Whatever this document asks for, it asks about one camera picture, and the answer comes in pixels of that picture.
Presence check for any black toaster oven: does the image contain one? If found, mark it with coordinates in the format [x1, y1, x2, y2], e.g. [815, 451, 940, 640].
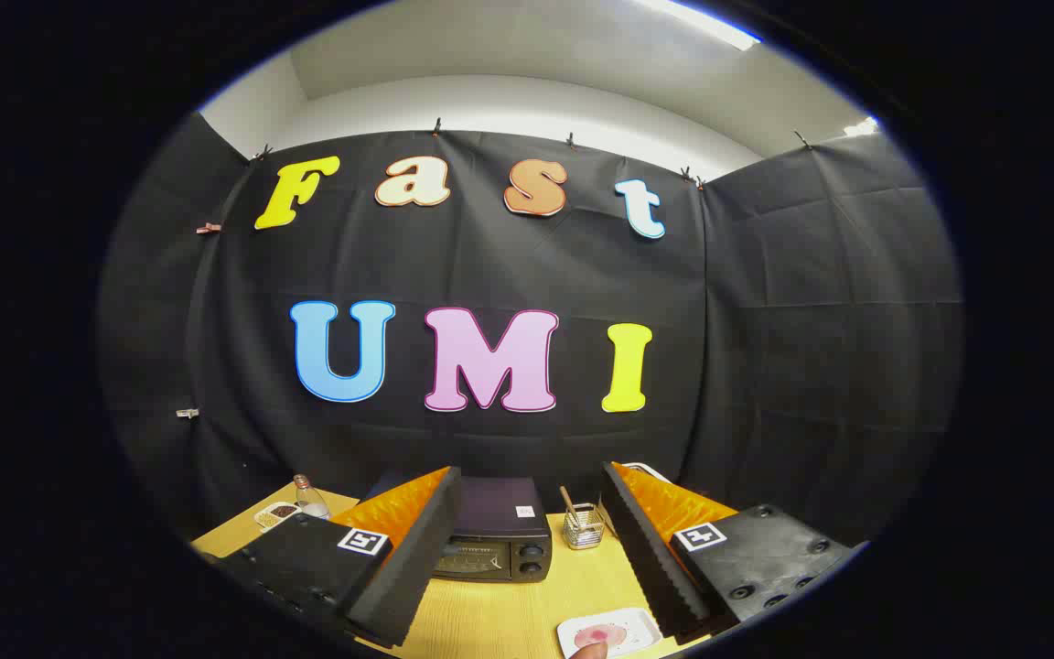
[364, 471, 554, 584]

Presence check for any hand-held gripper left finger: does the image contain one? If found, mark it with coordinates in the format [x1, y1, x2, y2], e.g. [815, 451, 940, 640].
[216, 465, 464, 649]

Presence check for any white divided snack dish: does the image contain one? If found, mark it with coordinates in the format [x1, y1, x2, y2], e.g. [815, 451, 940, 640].
[253, 502, 301, 534]

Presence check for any clear plastic water bottle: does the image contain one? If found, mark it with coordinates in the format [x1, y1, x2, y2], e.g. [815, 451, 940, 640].
[294, 474, 330, 521]

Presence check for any row of black cloth clips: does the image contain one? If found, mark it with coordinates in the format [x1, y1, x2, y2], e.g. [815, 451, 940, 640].
[253, 117, 813, 189]

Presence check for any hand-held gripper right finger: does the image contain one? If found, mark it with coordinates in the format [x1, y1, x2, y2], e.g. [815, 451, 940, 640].
[600, 461, 857, 643]

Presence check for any white square plate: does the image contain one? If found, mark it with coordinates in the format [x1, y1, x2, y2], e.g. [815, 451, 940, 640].
[556, 608, 663, 659]

